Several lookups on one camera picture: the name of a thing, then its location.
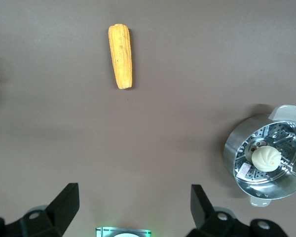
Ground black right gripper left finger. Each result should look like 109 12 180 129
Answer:
0 182 80 237

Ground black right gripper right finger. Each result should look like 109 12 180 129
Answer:
186 184 288 237

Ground yellow corn cob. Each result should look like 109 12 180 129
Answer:
108 23 134 90

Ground red white label sticker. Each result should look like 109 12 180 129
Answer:
236 162 252 179

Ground white steamed bun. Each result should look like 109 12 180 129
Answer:
251 145 281 172

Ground perforated steel steamer plate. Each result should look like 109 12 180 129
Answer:
234 122 296 182

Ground brown table cover sheet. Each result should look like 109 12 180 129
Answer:
0 0 296 237

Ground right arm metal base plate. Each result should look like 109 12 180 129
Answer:
95 226 152 237

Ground steel steamer pot grey handles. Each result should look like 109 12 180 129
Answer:
223 104 296 207

